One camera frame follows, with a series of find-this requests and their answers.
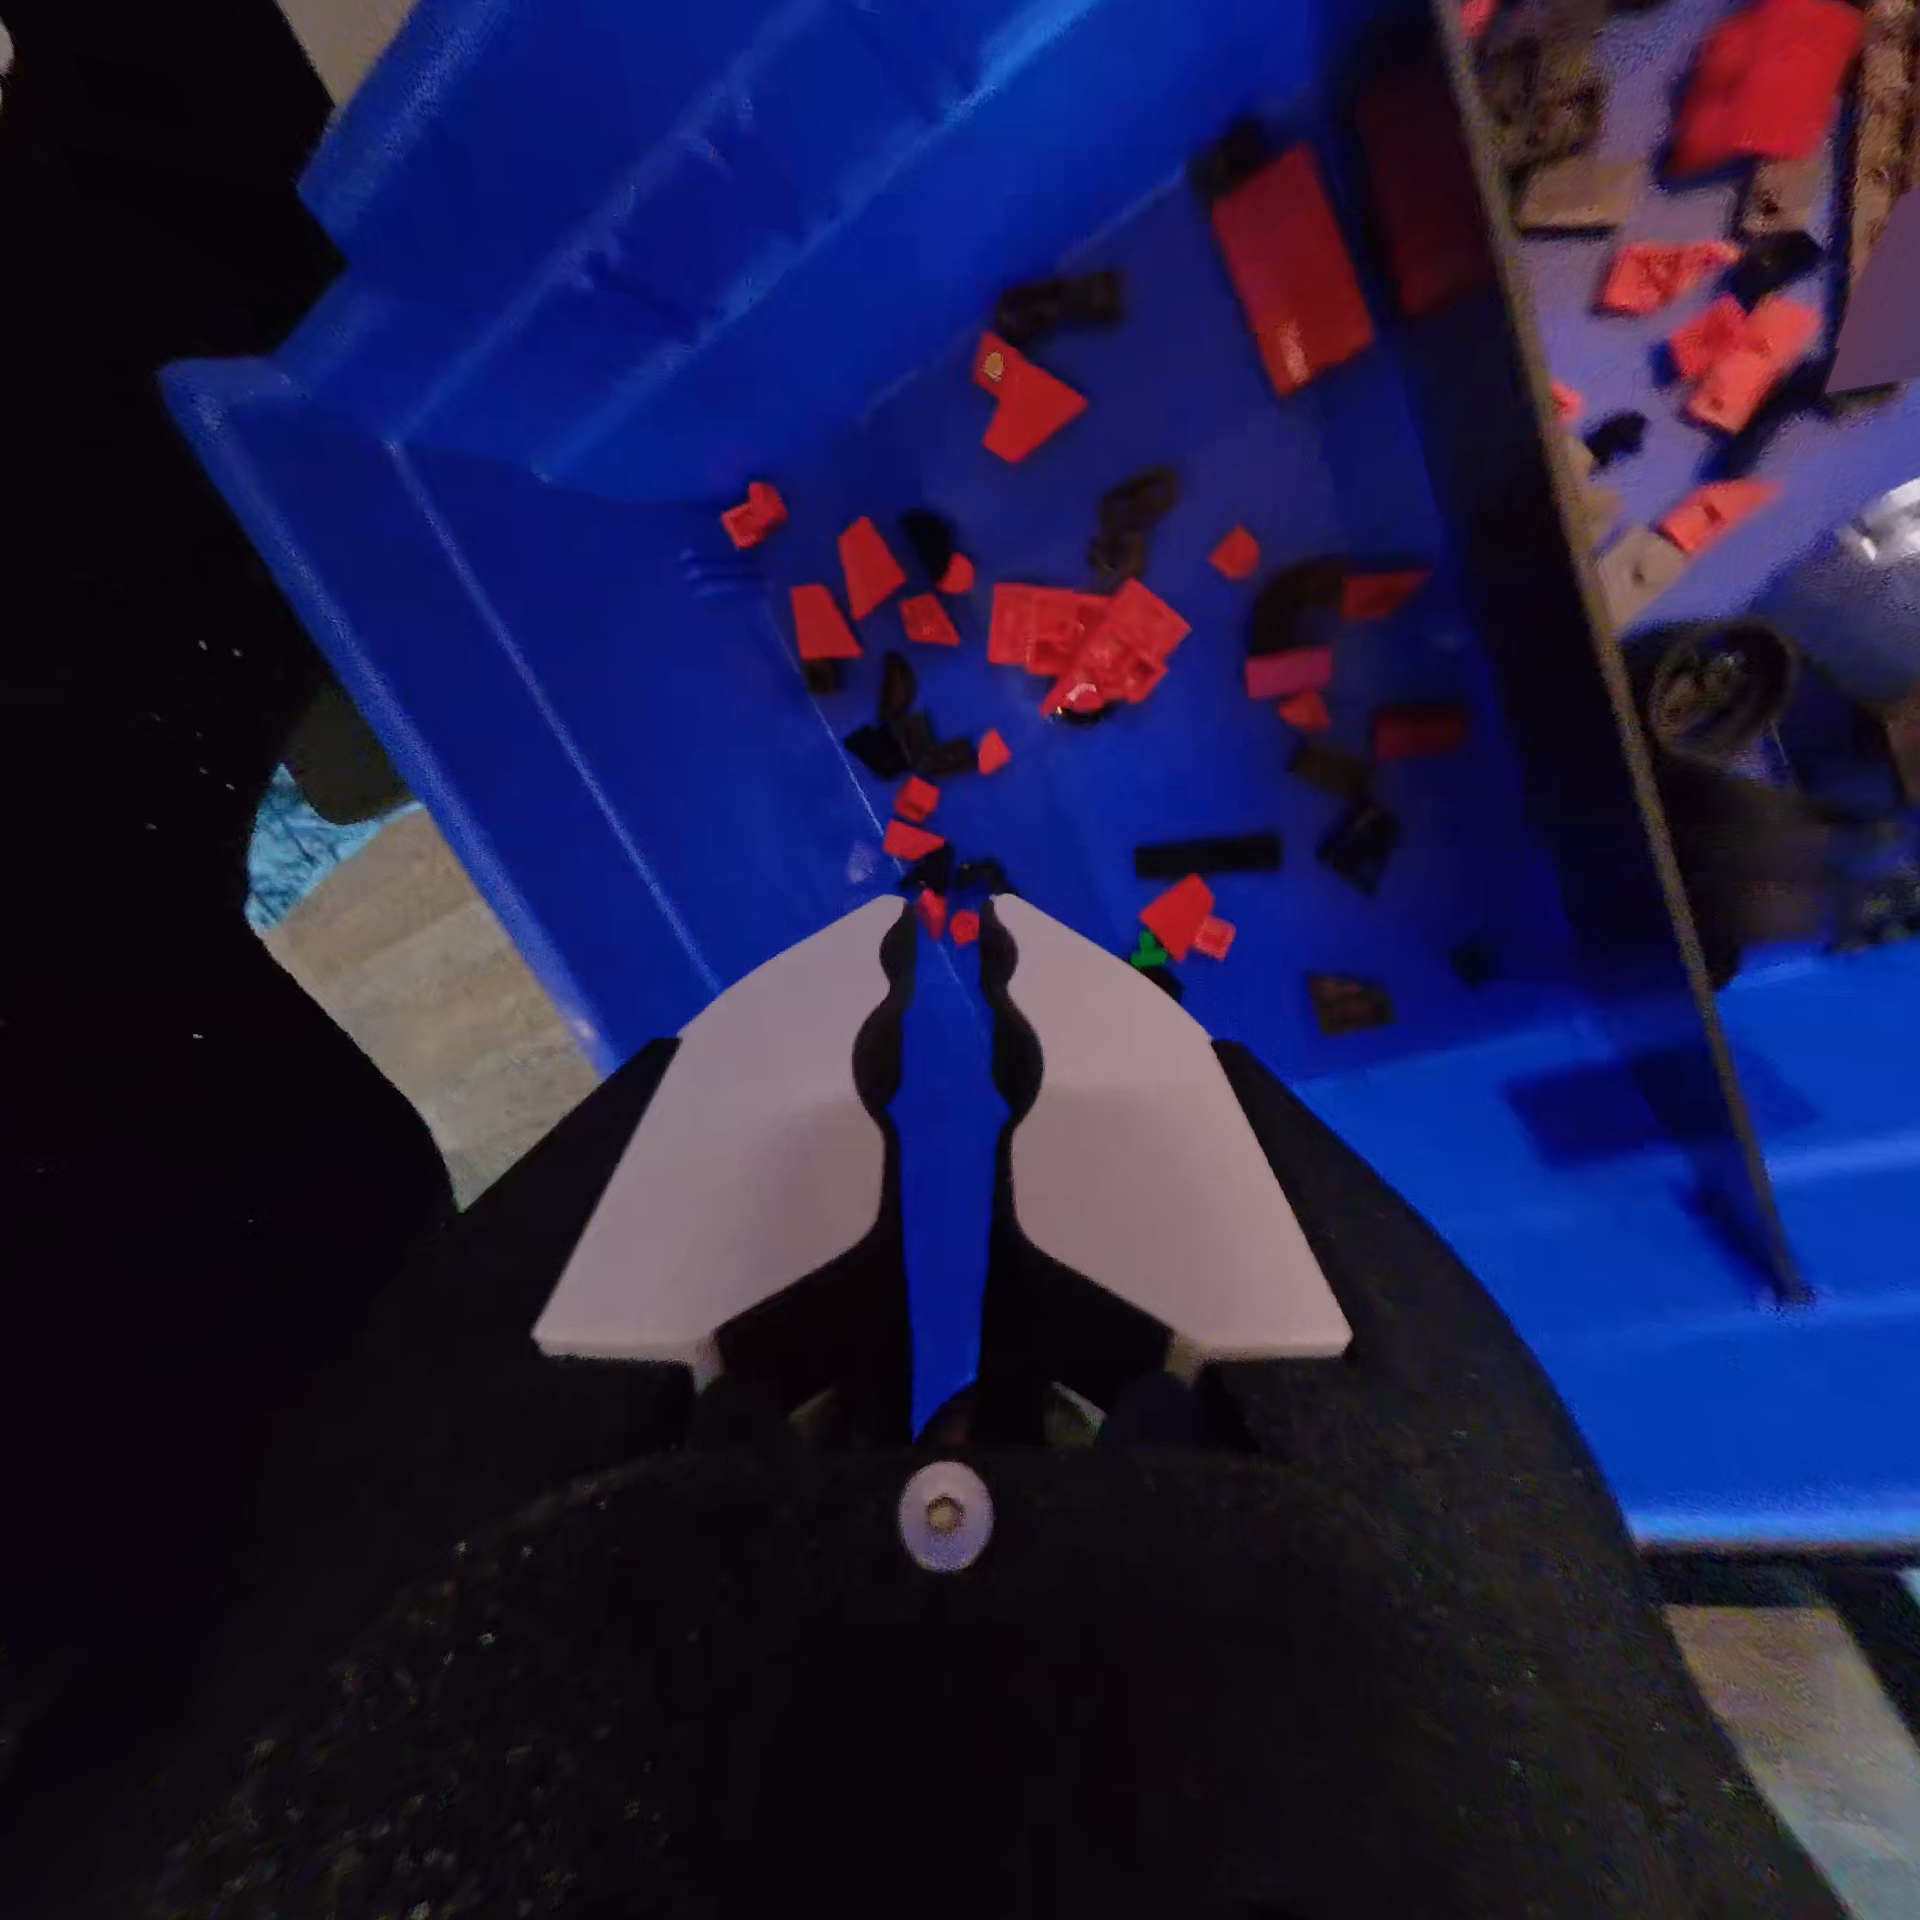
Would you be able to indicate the pile of lego bricks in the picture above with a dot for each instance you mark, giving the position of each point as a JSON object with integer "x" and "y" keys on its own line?
{"x": 1080, "y": 628}
{"x": 1740, "y": 89}

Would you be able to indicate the black lego wheel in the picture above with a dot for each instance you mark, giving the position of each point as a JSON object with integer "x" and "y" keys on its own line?
{"x": 1717, "y": 691}

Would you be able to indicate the blue plastic bin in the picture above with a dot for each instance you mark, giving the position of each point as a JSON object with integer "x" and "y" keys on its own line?
{"x": 628, "y": 751}

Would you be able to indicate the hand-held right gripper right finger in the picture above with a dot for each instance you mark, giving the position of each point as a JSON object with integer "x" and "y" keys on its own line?
{"x": 1171, "y": 1201}

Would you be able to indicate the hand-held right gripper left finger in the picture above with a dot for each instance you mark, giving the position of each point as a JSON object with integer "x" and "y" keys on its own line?
{"x": 735, "y": 1201}

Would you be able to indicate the small green lego piece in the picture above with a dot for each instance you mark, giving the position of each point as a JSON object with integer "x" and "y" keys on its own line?
{"x": 1148, "y": 948}

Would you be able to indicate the silver metal cylinder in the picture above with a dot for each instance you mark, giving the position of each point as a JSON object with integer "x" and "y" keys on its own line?
{"x": 1860, "y": 599}

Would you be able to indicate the grey bin divider panel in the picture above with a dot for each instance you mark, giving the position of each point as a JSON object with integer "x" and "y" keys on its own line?
{"x": 1651, "y": 779}

